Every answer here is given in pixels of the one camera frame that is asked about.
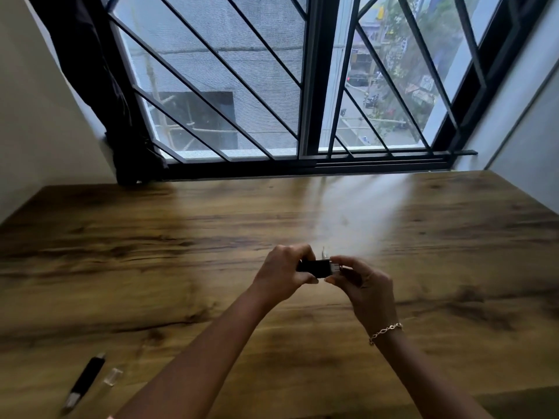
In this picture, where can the person's right hand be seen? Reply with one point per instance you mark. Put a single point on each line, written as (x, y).
(371, 296)

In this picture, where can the person's left hand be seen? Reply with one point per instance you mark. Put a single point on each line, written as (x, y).
(273, 274)

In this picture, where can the person's left thumb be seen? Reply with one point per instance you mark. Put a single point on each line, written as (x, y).
(305, 279)

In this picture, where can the person's right thumb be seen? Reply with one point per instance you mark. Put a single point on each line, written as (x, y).
(336, 280)

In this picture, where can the small black device silver end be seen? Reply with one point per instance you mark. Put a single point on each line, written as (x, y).
(315, 268)

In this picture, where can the person's right forearm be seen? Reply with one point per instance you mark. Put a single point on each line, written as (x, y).
(423, 379)

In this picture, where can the person's left forearm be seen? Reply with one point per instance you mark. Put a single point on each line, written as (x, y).
(196, 357)

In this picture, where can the clear plastic cap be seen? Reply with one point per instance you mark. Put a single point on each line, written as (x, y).
(112, 376)

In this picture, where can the black metal window grille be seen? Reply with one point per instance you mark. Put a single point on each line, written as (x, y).
(244, 69)

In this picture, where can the black pen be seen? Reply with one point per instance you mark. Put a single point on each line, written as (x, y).
(85, 379)

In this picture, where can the dark hanging curtain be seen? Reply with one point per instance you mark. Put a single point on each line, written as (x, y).
(109, 95)

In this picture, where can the black sliding window frame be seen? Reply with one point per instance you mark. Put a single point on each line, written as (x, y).
(321, 82)

